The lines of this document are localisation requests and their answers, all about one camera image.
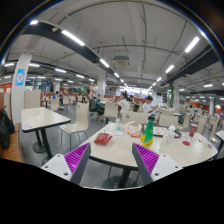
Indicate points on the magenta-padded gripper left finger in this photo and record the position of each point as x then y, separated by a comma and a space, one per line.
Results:
55, 165

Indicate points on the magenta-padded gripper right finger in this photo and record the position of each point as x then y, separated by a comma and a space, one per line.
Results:
166, 165

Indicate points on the white patterned cup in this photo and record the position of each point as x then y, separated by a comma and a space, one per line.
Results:
169, 136

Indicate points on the flat round red coaster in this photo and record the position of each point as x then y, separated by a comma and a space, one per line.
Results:
186, 143

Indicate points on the green drink bottle black cap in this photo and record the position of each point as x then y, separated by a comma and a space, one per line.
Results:
148, 135

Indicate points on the brown wooden bench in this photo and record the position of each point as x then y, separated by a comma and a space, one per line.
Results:
14, 146

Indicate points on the group of beige chairs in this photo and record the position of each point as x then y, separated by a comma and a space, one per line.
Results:
173, 118

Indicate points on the rectangular white dining table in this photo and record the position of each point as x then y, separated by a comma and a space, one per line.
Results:
41, 117

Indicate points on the clear plastic bag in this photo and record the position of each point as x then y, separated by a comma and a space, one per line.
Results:
130, 129

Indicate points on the beige dining chair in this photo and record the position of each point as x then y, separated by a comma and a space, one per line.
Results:
80, 120

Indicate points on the round-cornered white dining table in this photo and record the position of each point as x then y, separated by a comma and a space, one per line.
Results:
116, 150

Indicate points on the black bag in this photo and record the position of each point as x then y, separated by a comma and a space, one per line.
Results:
5, 128

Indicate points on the small clear bottle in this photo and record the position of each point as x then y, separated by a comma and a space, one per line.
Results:
118, 125

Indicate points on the person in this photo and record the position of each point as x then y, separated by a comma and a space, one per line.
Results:
148, 105
99, 107
124, 105
94, 90

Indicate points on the ceiling air conditioner unit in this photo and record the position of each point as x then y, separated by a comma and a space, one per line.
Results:
121, 61

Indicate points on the group of ceiling lights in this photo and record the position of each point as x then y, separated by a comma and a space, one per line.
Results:
72, 37

